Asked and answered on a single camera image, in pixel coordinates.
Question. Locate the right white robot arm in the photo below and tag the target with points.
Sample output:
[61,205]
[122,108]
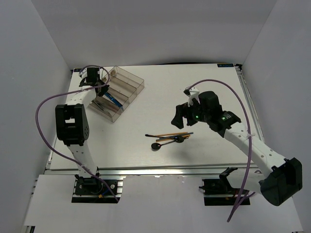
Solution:
[280,177]

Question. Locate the white front cover board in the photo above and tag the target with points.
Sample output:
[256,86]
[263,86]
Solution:
[168,204]

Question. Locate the black spoon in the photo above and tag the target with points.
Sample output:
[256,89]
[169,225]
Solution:
[153,136]
[157,146]

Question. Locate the orange black chopstick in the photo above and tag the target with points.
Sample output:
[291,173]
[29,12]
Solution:
[171,134]

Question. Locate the blue knife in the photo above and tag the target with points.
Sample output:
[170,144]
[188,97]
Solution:
[114,100]

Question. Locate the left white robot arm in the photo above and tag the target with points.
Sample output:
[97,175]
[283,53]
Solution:
[71,121]

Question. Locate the black knife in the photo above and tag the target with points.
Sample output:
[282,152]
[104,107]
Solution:
[102,92]

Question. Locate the orange chopstick lower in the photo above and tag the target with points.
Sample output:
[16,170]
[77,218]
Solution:
[178,137]

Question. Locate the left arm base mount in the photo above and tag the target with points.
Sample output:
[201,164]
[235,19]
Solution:
[91,190]

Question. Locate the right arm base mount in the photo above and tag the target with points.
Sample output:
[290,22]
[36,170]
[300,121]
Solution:
[218,192]

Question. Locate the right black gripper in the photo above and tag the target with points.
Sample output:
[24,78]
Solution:
[183,110]

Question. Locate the pink handled fork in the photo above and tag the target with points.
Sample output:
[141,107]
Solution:
[112,107]

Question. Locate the clear compartment organizer tray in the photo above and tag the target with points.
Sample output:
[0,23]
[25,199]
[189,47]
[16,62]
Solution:
[124,86]

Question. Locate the right blue table sticker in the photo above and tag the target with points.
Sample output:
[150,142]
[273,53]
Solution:
[225,65]

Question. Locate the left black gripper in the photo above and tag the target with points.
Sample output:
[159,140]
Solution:
[99,80]

